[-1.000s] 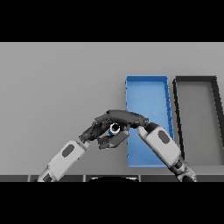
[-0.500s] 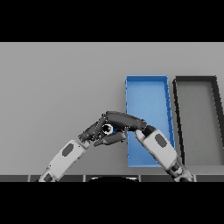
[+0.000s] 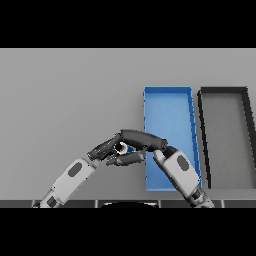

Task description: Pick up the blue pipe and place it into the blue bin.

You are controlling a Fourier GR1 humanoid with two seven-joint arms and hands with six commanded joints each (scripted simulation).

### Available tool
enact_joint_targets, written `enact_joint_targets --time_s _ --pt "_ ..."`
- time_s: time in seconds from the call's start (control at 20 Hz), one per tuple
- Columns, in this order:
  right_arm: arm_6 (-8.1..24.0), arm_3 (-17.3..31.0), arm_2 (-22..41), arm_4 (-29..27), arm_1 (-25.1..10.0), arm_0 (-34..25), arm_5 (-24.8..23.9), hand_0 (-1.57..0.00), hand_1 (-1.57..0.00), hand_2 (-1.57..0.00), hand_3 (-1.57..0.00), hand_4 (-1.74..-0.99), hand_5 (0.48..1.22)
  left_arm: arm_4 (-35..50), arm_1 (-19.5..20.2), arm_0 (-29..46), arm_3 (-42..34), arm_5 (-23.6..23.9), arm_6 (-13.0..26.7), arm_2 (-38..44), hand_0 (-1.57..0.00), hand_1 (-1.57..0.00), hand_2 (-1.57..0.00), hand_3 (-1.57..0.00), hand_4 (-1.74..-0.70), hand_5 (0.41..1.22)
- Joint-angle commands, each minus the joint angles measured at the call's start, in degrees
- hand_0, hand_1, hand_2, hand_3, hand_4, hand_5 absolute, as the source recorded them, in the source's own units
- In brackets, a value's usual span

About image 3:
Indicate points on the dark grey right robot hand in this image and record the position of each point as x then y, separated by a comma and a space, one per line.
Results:
143, 139

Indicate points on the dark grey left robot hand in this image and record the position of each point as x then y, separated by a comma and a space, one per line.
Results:
103, 149

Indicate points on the blue rectangular bin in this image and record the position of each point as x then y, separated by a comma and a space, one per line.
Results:
168, 116

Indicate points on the dark grey rectangular bin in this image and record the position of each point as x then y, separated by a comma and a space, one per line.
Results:
226, 140

